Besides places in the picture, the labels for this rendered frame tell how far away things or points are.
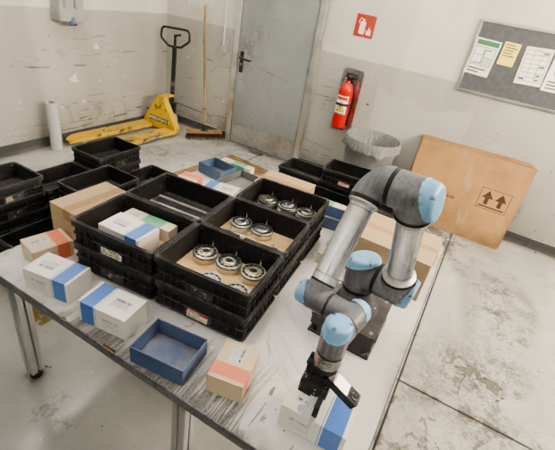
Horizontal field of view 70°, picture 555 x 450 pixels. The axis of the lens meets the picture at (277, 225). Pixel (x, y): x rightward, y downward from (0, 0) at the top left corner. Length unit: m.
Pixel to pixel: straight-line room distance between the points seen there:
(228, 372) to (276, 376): 0.19
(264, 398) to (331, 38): 3.85
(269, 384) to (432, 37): 3.59
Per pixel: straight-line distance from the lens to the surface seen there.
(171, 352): 1.47
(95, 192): 2.08
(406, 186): 1.16
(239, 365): 1.35
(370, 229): 1.97
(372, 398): 1.49
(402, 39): 4.38
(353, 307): 1.15
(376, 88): 4.47
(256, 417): 1.35
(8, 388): 2.42
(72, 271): 1.70
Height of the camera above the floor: 1.82
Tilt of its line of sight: 30 degrees down
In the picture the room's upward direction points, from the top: 10 degrees clockwise
